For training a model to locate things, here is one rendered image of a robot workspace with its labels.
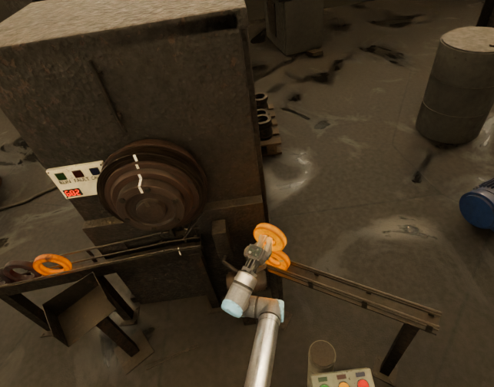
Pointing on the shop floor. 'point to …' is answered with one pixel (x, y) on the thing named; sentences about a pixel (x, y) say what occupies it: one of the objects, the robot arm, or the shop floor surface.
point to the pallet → (266, 131)
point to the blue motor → (485, 205)
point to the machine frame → (140, 113)
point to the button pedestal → (343, 379)
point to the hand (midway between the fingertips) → (269, 235)
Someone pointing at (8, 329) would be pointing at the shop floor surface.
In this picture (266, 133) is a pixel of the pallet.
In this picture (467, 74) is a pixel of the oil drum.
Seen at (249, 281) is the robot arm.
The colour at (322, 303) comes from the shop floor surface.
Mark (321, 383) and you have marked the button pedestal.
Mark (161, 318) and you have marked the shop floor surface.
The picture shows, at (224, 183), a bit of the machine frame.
